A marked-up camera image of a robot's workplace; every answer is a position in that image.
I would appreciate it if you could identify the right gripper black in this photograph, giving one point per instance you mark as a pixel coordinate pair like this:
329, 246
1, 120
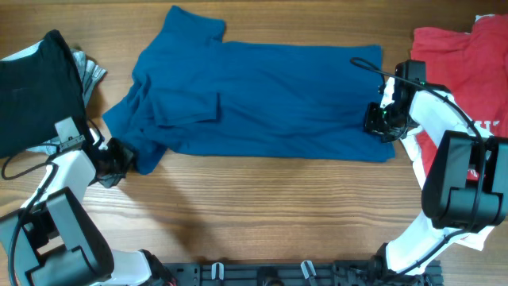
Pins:
378, 121

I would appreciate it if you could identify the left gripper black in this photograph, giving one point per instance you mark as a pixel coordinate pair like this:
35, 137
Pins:
119, 157

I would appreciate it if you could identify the blue t-shirt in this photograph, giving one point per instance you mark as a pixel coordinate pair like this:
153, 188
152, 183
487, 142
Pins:
196, 94

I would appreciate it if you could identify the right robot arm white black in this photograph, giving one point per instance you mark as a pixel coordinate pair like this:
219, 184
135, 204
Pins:
465, 190

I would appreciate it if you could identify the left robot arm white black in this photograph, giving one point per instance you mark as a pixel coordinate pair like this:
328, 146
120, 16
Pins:
51, 239

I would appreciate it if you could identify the grey camouflage garment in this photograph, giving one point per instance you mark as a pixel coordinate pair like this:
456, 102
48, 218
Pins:
90, 74

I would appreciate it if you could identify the red t-shirt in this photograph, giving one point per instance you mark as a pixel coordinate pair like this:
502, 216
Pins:
473, 66

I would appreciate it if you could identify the black folded garment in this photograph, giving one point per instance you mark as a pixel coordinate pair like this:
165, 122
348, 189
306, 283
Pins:
37, 91

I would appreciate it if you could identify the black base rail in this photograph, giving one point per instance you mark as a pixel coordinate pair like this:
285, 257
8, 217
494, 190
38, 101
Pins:
338, 273

